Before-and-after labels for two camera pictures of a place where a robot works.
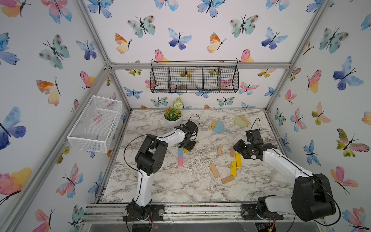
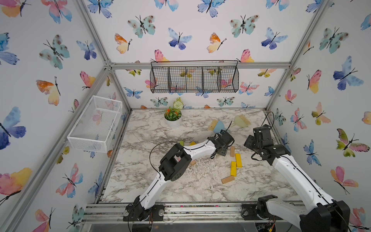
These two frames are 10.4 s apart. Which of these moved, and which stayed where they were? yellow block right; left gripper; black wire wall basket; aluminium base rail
Moved: left gripper
Stayed: aluminium base rail; yellow block right; black wire wall basket
